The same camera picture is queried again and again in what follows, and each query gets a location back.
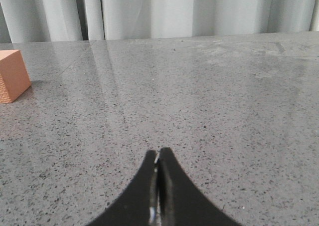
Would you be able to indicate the grey-green curtain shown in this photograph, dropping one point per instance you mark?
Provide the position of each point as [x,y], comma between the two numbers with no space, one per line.
[68,20]

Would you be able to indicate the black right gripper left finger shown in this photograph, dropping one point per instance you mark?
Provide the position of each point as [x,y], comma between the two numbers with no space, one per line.
[137,205]

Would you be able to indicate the orange foam cube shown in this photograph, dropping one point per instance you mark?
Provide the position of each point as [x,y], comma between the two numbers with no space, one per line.
[14,79]

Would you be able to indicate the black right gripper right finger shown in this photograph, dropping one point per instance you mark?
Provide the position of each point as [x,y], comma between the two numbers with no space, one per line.
[181,202]

